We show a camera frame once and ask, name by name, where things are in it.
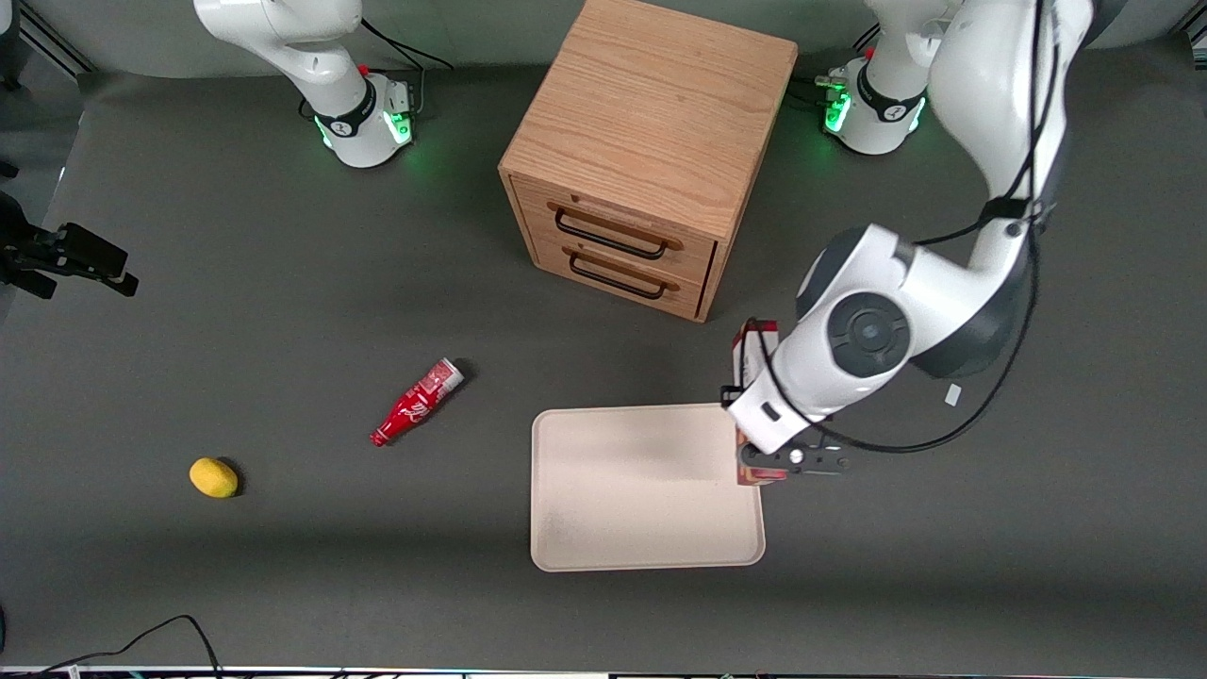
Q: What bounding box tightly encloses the wooden drawer cabinet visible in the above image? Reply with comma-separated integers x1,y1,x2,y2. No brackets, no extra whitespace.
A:
498,0,800,323

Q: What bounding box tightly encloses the black right arm base cable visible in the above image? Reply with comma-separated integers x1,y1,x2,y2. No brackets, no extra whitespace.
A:
358,14,455,119

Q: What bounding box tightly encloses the black left arm base cable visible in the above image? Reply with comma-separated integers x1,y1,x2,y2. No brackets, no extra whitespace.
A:
792,71,854,109

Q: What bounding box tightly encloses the wooden drawer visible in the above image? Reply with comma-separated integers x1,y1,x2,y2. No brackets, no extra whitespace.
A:
526,229,711,318
512,175,718,284

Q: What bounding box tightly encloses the red cookie box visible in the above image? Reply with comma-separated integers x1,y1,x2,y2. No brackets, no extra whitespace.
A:
732,319,789,488

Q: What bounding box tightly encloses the black drawer handle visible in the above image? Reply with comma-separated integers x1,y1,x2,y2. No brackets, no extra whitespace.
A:
568,253,670,301
553,207,672,261

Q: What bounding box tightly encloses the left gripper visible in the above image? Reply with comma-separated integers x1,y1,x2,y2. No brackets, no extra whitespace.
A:
720,363,852,478

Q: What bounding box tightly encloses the red cola bottle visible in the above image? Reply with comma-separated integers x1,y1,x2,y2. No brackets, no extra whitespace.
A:
370,357,466,448

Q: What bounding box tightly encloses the yellow lemon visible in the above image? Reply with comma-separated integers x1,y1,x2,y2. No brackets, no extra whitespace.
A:
189,457,240,499

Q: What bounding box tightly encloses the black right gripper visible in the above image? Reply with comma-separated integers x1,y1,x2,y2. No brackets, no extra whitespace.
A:
0,191,141,301

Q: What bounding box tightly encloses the black metal rail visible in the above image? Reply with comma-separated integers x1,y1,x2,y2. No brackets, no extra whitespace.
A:
17,0,95,76

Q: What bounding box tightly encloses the black table cable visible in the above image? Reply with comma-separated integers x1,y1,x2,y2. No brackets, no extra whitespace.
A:
0,615,224,679

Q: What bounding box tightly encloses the beige rectangular tray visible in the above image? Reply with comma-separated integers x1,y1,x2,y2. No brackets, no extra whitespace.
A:
530,403,767,573

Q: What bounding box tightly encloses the black arm base cable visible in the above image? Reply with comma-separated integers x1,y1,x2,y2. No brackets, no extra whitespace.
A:
358,14,455,119
792,71,854,109

